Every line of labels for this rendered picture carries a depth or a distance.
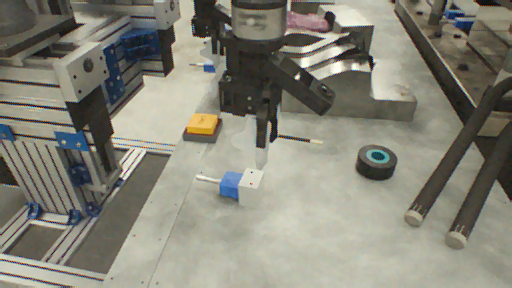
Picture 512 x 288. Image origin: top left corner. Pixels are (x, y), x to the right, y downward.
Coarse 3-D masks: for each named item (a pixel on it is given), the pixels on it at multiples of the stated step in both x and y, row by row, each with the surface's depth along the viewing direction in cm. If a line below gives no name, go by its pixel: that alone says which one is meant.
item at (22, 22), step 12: (0, 0) 71; (12, 0) 73; (24, 0) 78; (0, 12) 71; (12, 12) 72; (24, 12) 75; (0, 24) 71; (12, 24) 72; (24, 24) 75; (36, 24) 78; (0, 36) 72
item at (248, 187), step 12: (204, 180) 68; (216, 180) 67; (228, 180) 66; (240, 180) 66; (252, 180) 64; (228, 192) 65; (240, 192) 64; (252, 192) 63; (240, 204) 66; (252, 204) 65
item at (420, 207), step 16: (480, 112) 74; (464, 128) 72; (480, 128) 73; (464, 144) 69; (448, 160) 67; (432, 176) 66; (448, 176) 65; (432, 192) 63; (416, 208) 61; (416, 224) 61
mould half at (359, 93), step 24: (288, 48) 108; (312, 48) 105; (336, 48) 96; (312, 72) 91; (336, 72) 85; (360, 72) 84; (384, 72) 99; (288, 96) 90; (336, 96) 88; (360, 96) 87; (384, 96) 88; (408, 96) 88; (408, 120) 89
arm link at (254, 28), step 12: (240, 12) 43; (252, 12) 43; (264, 12) 43; (276, 12) 43; (240, 24) 44; (252, 24) 43; (264, 24) 43; (276, 24) 44; (240, 36) 45; (252, 36) 44; (264, 36) 44; (276, 36) 45
